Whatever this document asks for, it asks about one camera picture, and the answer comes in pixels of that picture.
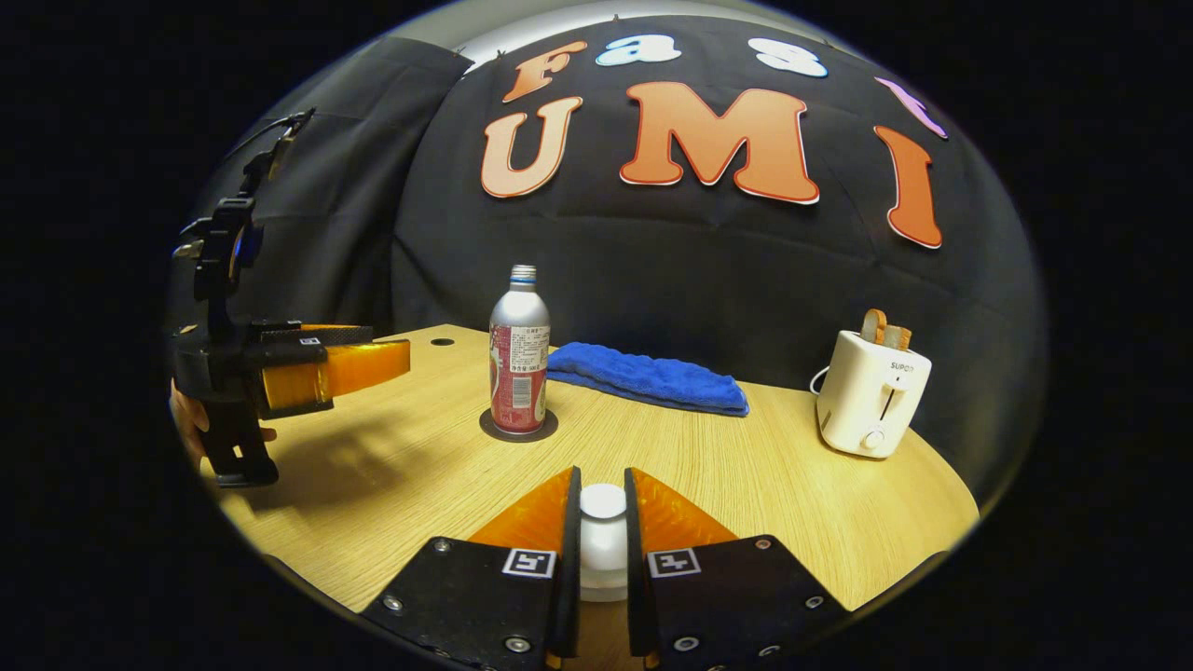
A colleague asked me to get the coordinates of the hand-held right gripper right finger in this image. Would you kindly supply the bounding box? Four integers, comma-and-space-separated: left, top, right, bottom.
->
624, 466, 851, 671

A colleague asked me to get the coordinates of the silver water bottle red label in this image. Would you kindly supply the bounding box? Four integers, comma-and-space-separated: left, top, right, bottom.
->
488, 265, 552, 435

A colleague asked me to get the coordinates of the dark round coaster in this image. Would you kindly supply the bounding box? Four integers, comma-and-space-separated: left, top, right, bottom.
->
479, 406, 559, 443

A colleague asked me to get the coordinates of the white toaster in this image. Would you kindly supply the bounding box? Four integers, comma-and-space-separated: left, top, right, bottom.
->
816, 330, 933, 459

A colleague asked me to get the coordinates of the blue towel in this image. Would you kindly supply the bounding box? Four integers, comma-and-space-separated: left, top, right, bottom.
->
546, 342, 750, 418

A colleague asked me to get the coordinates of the black backdrop cloth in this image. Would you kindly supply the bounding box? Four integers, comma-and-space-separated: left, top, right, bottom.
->
168, 14, 1045, 504

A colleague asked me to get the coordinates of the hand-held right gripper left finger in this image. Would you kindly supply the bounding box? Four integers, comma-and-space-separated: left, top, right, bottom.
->
362, 466, 583, 671

